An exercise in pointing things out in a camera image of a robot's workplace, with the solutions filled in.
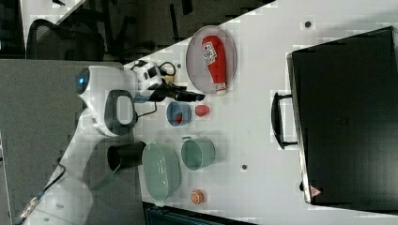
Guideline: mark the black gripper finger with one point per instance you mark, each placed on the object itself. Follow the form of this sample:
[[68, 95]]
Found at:
[[189, 96]]

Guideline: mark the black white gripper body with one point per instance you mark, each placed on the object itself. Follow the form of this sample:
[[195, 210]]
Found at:
[[149, 78]]

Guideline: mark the red ketchup bottle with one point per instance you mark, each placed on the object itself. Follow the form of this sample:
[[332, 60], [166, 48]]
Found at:
[[214, 56]]

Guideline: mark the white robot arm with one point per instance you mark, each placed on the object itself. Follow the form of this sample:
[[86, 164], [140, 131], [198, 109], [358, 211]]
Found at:
[[109, 94]]

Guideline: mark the grey round plate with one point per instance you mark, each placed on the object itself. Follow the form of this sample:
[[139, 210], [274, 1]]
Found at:
[[195, 63]]

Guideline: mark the blue bowl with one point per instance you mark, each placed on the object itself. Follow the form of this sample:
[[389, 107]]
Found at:
[[178, 108]]

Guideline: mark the red strawberry on table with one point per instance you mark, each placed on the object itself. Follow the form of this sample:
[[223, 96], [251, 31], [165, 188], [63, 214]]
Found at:
[[201, 110]]

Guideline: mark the strawberry in blue bowl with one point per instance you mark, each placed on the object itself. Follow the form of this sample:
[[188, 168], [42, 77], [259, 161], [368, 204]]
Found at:
[[179, 118]]

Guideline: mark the green mug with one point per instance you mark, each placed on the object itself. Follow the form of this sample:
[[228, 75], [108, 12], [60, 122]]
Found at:
[[197, 153]]

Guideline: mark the green perforated colander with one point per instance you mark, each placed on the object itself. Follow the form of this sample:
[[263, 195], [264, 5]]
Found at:
[[161, 170]]

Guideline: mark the black cylinder cup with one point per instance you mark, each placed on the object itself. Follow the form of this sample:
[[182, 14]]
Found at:
[[125, 156]]

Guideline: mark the black office chair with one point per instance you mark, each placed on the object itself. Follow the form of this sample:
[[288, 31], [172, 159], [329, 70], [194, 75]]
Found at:
[[69, 42]]

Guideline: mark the orange slice toy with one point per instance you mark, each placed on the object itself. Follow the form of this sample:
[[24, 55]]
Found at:
[[197, 196]]

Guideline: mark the black toaster oven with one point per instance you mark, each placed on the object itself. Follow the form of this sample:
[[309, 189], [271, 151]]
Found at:
[[344, 96]]

